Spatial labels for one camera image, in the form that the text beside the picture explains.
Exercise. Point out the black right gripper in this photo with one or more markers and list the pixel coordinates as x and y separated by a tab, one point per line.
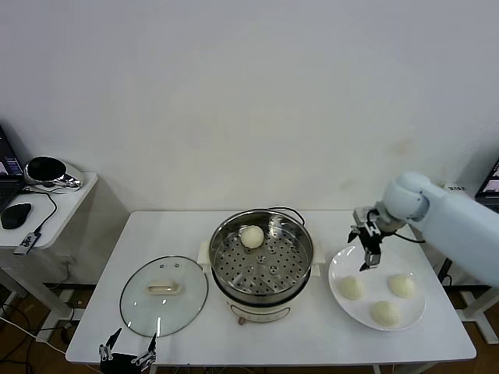
372	239

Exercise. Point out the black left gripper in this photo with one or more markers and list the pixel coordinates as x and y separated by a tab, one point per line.
121	364

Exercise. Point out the white steamed baozi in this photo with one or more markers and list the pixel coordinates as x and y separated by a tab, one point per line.
385	313
351	288
251	236
400	285

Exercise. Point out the round glass pot lid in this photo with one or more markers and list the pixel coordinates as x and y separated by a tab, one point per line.
163	288

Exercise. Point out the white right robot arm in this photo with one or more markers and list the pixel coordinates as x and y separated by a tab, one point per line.
448	226

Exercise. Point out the stainless steel steamer basket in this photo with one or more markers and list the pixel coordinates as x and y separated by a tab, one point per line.
273	269

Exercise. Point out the white round plate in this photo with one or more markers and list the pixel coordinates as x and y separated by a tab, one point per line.
351	311

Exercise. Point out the small white label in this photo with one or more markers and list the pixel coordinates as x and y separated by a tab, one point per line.
457	189

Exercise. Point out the cream electric pot base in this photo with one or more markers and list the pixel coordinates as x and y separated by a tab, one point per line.
257	311

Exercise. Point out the white side table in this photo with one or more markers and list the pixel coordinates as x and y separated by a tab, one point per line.
74	195
473	308

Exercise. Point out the white work table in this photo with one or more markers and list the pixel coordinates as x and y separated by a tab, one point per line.
175	233

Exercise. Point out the black laptop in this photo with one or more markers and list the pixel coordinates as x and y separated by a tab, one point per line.
8	187
490	187

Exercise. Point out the grey usb hub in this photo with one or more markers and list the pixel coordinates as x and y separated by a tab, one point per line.
26	243

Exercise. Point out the black computer mouse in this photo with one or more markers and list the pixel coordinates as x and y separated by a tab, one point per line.
15	215

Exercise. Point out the shiny chrome headset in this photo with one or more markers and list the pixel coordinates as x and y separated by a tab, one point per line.
70	179

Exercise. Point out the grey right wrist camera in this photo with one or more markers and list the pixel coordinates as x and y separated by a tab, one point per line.
362	216

